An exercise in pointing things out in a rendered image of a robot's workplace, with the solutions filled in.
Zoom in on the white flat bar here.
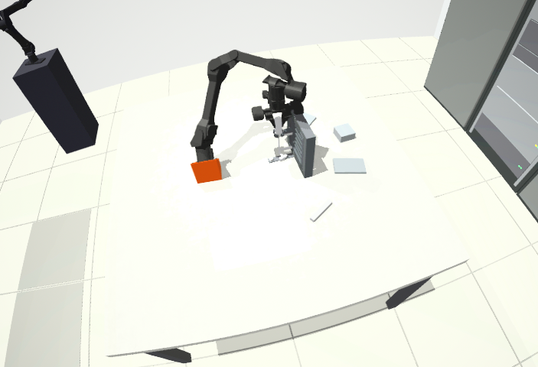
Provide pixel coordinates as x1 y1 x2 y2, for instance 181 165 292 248
309 200 332 222

